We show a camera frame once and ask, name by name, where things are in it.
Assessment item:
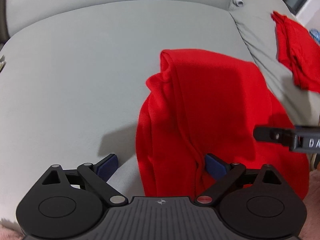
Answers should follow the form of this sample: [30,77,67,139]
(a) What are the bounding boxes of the crumpled beige garment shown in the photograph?
[0,55,6,72]

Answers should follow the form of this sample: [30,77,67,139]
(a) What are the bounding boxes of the red sweatpants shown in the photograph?
[136,49,309,199]

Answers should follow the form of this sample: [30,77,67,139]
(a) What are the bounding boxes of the light grey sofa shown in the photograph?
[1,0,319,230]

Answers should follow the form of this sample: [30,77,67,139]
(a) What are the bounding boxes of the red folded garment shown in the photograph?
[271,11,319,93]

